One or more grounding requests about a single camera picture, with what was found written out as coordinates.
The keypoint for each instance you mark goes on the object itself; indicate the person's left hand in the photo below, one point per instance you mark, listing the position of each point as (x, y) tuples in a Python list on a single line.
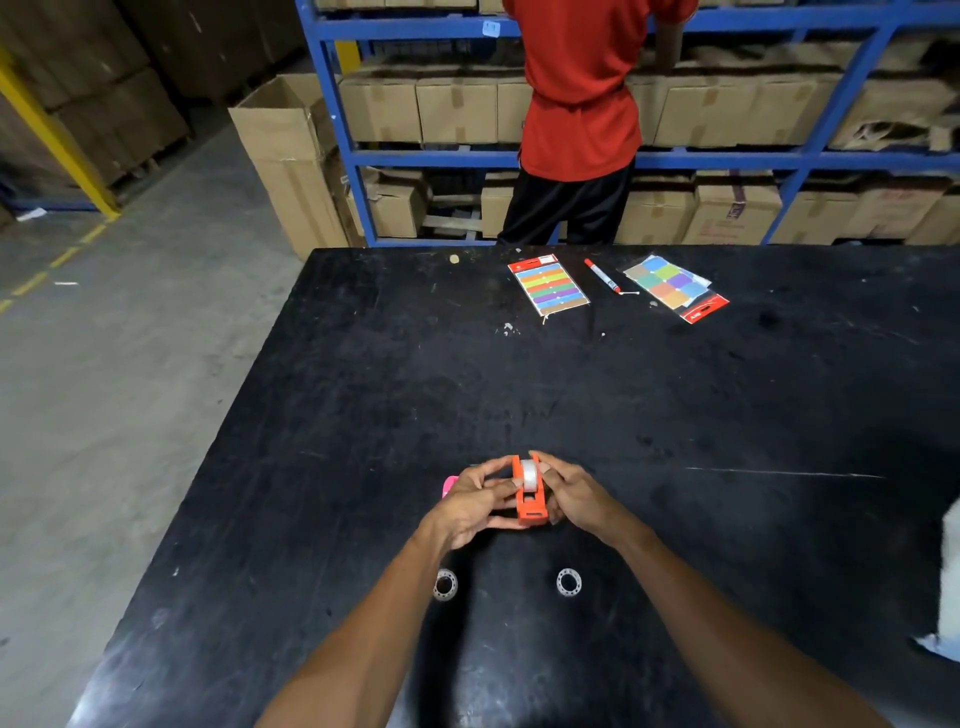
[(465, 510)]

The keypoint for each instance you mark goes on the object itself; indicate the person's right hand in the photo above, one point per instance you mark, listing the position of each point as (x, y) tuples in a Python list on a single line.
[(585, 502)]

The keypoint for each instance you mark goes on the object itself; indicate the pink tape dispenser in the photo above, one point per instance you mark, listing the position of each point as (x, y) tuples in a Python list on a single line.
[(448, 486)]

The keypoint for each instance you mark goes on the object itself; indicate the orange tape dispenser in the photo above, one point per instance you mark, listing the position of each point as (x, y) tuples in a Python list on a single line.
[(530, 514)]

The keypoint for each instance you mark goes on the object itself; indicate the person's right forearm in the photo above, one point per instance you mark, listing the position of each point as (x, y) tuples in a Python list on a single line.
[(727, 645)]

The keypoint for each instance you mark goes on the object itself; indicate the person's left forearm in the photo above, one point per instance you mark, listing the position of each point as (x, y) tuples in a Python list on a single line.
[(367, 645)]

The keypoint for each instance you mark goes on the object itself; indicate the striped colour sticky note pack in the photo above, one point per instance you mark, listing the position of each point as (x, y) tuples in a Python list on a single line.
[(550, 289)]

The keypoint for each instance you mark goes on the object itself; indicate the red marker pen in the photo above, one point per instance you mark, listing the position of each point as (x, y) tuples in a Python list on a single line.
[(600, 274)]

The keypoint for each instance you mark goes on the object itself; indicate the pastel squares sticky note pack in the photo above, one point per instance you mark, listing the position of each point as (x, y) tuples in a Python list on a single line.
[(667, 281)]

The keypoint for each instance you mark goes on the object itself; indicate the blue metal shelf rack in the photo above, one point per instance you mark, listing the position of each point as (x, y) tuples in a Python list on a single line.
[(435, 159)]

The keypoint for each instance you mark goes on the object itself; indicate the white plastic bag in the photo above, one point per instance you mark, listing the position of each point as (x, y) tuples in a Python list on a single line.
[(951, 585)]

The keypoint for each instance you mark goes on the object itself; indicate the tall open cardboard carton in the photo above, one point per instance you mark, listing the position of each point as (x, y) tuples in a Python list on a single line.
[(285, 165)]

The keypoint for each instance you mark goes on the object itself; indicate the row of shelved cardboard boxes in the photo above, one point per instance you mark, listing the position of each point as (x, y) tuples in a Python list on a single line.
[(705, 112)]

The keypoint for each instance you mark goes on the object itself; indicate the stack of dark brown cartons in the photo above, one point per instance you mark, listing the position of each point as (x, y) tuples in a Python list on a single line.
[(112, 90)]

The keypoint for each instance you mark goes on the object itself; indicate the yellow slanted steel beam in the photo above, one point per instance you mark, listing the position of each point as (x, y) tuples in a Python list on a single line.
[(52, 131)]

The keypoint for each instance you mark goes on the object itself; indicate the yellow upright post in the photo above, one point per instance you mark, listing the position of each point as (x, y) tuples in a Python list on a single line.
[(347, 58)]

